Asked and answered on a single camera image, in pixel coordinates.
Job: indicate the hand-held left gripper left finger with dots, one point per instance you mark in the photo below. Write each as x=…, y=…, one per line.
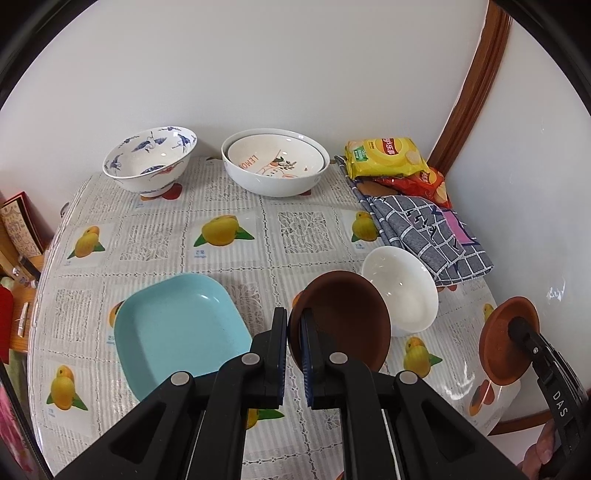
x=258, y=369

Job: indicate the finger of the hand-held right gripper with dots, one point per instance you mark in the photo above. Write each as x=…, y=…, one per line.
x=524, y=334

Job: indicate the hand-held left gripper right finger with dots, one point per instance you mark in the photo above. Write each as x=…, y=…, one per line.
x=318, y=369

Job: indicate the small brown bowl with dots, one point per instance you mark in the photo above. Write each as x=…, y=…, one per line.
x=496, y=350
x=341, y=314

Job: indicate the light blue plate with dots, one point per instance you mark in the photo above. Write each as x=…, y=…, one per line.
x=175, y=323

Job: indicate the person's right hand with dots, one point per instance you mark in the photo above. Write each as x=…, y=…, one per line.
x=545, y=443

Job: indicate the brown wooden baseboard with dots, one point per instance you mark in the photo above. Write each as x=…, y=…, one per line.
x=521, y=422

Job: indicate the fruit printed tablecloth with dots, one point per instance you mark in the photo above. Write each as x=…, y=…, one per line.
x=286, y=258

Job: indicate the plain white bowl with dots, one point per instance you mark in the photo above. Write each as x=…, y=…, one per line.
x=401, y=290

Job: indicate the grey checked cloth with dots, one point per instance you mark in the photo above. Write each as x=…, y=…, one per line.
x=415, y=226

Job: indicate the red chips bag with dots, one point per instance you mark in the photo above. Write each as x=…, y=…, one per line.
x=429, y=184

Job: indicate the large white bowl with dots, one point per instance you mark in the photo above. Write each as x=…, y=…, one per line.
x=272, y=184

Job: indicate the white bowl with orange print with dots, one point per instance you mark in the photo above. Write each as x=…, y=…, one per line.
x=268, y=157

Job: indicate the yellow chips bag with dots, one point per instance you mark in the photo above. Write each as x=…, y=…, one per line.
x=383, y=157

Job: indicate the blue patterned white bowl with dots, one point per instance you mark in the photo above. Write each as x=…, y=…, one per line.
x=147, y=161

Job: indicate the red box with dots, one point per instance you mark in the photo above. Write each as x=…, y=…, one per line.
x=4, y=323

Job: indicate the patterned brown box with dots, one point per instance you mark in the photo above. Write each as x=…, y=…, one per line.
x=18, y=226

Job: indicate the brown wooden door frame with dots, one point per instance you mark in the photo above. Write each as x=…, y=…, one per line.
x=475, y=83

